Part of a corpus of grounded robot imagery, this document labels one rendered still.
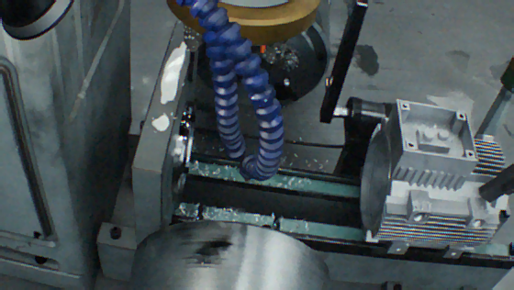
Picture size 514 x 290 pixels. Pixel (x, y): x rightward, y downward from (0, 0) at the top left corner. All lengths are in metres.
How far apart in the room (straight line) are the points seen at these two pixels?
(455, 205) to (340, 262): 0.23
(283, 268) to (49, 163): 0.29
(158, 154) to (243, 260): 0.18
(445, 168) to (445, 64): 0.78
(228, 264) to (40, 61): 0.28
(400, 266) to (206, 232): 0.47
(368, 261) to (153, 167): 0.44
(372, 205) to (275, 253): 0.38
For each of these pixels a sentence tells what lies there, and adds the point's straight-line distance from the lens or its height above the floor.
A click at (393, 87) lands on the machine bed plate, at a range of 1.41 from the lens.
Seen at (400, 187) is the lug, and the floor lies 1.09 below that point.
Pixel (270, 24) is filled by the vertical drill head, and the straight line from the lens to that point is 0.59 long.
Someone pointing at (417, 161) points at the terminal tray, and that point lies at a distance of 0.79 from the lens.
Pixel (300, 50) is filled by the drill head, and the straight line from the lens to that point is 0.98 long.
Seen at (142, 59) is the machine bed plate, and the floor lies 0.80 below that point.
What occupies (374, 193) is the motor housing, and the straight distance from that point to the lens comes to 0.97.
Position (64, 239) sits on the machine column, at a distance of 0.81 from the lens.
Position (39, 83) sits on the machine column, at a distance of 0.58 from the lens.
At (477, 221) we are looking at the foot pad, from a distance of 0.87.
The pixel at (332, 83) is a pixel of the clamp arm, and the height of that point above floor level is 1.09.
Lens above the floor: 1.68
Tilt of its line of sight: 48 degrees down
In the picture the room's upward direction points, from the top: 12 degrees clockwise
